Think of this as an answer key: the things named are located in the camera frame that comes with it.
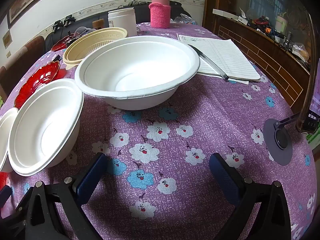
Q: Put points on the white bowl stack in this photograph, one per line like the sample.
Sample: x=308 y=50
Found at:
x=42 y=130

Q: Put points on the brown wooden cabinet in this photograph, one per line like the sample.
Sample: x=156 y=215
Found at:
x=250 y=45

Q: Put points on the large white paper bowl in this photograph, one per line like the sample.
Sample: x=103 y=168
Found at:
x=137 y=67

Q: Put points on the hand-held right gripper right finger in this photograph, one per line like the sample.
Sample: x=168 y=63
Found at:
x=222 y=177

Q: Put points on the small black gadget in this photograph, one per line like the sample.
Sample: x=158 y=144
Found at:
x=70 y=20
x=57 y=26

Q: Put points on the lined paper notebook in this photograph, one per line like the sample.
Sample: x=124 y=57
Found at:
x=225 y=55

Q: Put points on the purple floral tablecloth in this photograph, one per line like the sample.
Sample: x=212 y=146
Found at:
x=200 y=120

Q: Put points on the white plastic jar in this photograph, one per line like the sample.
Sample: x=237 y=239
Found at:
x=122 y=20

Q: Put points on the smartphone in clear case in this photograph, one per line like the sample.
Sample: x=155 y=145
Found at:
x=313 y=115

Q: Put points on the beige plastic bowl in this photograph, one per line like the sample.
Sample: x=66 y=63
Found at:
x=82 y=52

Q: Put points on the brown wooden lid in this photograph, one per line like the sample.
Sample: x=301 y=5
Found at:
x=98 y=23

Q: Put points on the black sofa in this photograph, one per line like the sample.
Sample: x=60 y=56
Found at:
x=142 y=10

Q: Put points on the bagged bread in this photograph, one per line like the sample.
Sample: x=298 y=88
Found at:
x=301 y=52

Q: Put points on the black ballpoint pen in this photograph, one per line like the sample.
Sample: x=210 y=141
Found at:
x=207 y=60

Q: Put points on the small yellow wall plaque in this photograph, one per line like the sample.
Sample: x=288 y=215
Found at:
x=6 y=40

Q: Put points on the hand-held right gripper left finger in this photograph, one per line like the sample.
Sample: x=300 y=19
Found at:
x=91 y=177

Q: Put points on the clear plastic bag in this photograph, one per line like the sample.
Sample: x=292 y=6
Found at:
x=185 y=19

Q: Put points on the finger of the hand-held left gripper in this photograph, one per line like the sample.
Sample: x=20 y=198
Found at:
x=5 y=195

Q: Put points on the brown armchair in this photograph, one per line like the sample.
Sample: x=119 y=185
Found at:
x=35 y=47

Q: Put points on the flat white box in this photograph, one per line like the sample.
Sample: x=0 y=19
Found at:
x=225 y=13

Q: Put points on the pink bottle with knit sleeve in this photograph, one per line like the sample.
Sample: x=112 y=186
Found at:
x=160 y=15

